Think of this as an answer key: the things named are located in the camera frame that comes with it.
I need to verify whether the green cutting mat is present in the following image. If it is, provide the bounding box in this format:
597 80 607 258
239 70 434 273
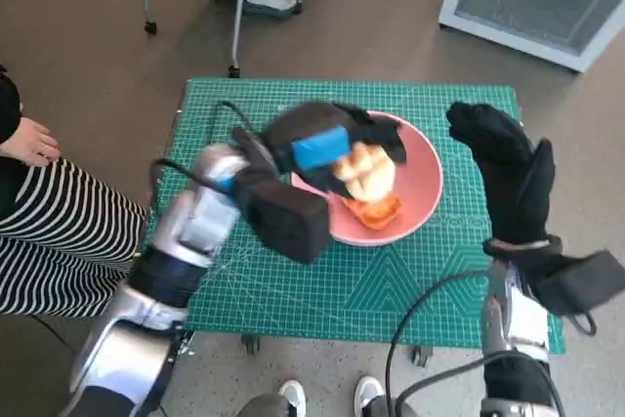
155 77 570 354

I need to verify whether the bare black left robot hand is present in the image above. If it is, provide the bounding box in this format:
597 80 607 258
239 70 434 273
261 101 408 203

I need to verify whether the long twisted bread loaf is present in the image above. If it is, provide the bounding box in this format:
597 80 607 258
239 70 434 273
341 194 404 231

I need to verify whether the round bread bun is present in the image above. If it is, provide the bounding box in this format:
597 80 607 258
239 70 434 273
331 141 396 203

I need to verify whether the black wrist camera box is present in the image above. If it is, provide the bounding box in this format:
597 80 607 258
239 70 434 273
229 126 332 266
524 249 625 316

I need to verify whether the person's hand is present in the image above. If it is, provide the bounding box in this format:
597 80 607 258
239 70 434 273
0 116 63 167

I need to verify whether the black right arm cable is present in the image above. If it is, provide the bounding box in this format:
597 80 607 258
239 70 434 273
385 270 494 417

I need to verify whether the small black cable loop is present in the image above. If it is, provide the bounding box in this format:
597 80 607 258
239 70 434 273
568 312 598 336

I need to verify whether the pink bowl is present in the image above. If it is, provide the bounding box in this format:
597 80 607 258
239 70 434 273
290 110 444 247

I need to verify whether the grey office chair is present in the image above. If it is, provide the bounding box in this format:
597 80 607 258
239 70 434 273
143 0 307 78

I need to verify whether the black metal frame bar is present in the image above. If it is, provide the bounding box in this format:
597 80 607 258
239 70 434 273
139 331 194 417

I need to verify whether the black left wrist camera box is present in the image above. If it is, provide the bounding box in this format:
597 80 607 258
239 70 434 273
229 126 332 266

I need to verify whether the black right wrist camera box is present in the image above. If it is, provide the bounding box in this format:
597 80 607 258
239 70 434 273
524 249 625 316

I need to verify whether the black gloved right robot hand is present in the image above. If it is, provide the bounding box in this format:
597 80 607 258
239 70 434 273
446 102 557 245

